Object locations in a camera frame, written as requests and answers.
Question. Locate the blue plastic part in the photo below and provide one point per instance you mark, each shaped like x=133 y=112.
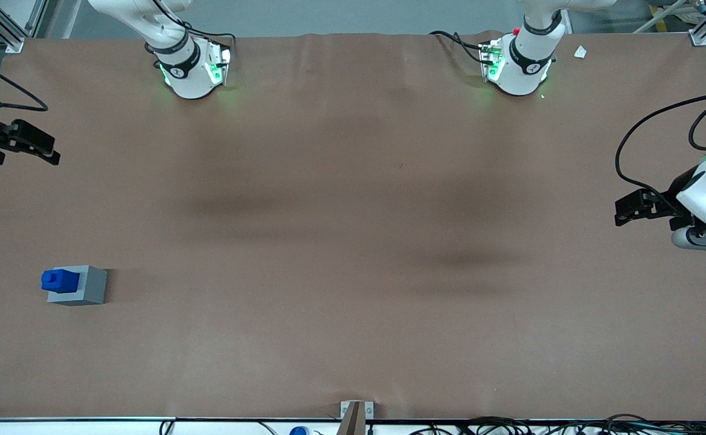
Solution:
x=61 y=281

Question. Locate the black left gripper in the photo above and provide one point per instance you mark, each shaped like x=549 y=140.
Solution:
x=674 y=194

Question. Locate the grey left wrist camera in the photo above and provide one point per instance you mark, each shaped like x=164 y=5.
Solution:
x=700 y=240

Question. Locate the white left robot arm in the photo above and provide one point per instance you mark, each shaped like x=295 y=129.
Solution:
x=519 y=66

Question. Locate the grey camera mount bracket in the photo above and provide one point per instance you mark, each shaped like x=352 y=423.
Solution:
x=352 y=417

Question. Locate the white paper scrap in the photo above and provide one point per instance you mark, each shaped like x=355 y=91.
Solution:
x=580 y=52

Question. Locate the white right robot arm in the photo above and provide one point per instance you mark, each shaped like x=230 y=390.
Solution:
x=186 y=72

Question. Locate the gray cube base with socket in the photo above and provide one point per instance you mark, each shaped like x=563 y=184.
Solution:
x=93 y=285

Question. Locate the small blue round object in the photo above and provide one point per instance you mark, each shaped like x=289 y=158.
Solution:
x=298 y=431

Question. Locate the brown table cover sheet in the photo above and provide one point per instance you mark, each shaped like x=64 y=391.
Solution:
x=352 y=241

